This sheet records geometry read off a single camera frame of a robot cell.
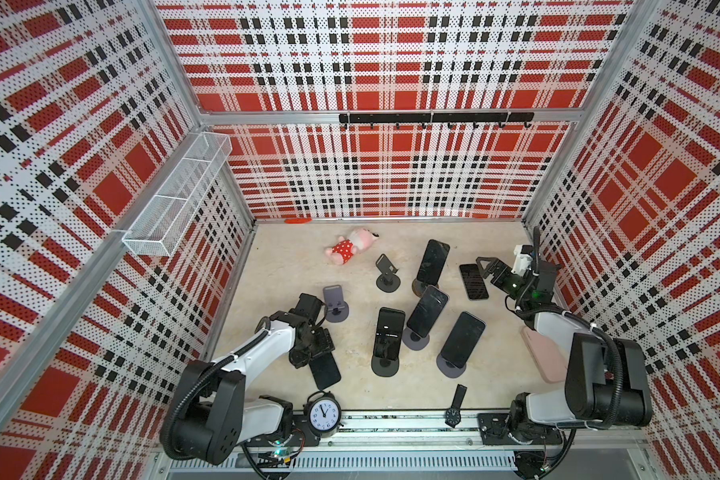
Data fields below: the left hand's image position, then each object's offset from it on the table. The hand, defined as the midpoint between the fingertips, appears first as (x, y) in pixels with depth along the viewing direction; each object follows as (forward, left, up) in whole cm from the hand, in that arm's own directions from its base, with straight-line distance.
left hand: (323, 358), depth 85 cm
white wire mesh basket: (+35, +52, +19) cm, 66 cm away
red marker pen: (+61, +18, -3) cm, 63 cm away
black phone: (-4, -1, +1) cm, 4 cm away
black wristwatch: (-15, -35, 0) cm, 38 cm away
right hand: (+23, -49, +14) cm, 56 cm away
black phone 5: (+1, -39, +9) cm, 40 cm away
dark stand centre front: (-2, -18, +4) cm, 18 cm away
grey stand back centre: (+25, -20, +2) cm, 32 cm away
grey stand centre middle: (+5, -27, 0) cm, 27 cm away
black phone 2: (+26, -34, +11) cm, 44 cm away
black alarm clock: (-15, -2, +2) cm, 15 cm away
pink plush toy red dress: (+39, -9, +7) cm, 40 cm away
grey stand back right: (+24, -30, -1) cm, 39 cm away
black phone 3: (+4, -19, +13) cm, 24 cm away
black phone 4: (+9, -30, +10) cm, 33 cm away
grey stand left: (+14, -3, +4) cm, 15 cm away
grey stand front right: (-4, -36, 0) cm, 36 cm away
